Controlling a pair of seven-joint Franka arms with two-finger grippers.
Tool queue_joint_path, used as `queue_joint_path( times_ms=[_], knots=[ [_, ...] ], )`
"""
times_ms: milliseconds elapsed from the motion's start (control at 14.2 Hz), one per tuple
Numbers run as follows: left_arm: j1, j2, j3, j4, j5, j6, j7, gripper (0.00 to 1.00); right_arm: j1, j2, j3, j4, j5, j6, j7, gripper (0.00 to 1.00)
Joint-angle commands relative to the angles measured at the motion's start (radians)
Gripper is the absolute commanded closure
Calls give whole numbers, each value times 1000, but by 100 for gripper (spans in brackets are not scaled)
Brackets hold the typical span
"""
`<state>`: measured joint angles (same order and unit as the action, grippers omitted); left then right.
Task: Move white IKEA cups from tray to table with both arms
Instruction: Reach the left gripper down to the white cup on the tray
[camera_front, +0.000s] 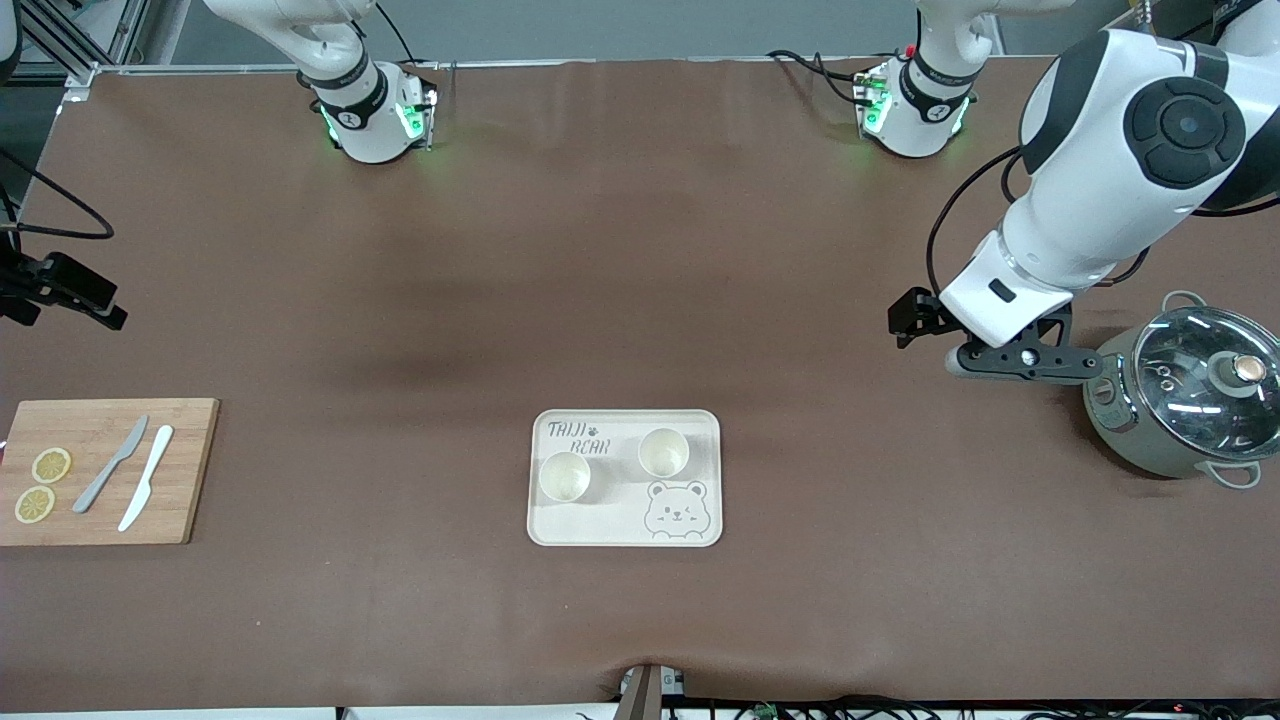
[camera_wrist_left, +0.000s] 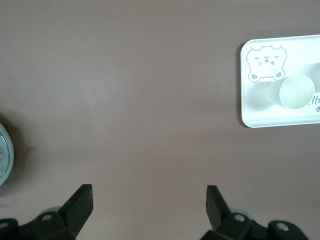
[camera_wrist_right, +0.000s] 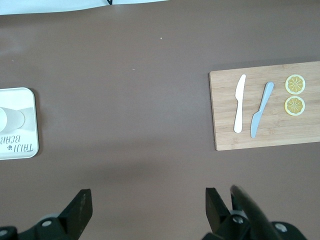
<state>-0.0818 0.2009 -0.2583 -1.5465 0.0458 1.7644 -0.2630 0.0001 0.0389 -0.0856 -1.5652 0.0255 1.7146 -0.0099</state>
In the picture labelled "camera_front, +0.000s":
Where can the bamboo cutting board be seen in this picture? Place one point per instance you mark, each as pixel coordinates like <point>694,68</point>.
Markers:
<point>190,470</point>

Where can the grey plastic knife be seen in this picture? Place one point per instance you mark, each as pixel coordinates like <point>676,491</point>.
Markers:
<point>105,470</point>

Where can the aluminium frame profile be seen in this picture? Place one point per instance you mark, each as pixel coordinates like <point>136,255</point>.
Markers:
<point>95,72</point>

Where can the glass pot lid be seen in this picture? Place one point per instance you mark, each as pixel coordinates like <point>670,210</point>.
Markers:
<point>1190,380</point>

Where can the yellow lemon slice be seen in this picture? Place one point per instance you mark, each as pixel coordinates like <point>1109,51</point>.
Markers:
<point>34,504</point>
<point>52,465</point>

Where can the white plastic cup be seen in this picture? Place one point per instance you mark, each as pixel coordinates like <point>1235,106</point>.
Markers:
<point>663,453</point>
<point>565,478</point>

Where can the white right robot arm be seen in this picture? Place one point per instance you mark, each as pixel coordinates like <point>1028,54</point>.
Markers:
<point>370,130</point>

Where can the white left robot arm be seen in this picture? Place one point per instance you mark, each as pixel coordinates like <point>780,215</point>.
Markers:
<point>1100,150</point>

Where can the grey cooking pot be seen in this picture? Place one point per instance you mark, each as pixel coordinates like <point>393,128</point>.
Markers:
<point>1115,410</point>

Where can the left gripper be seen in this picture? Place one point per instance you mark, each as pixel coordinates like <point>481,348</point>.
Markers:
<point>921,312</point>

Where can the cream bear print tray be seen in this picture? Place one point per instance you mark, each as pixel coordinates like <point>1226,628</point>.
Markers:
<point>625,520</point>

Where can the white plastic knife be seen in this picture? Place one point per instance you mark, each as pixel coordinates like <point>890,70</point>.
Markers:
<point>145,480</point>

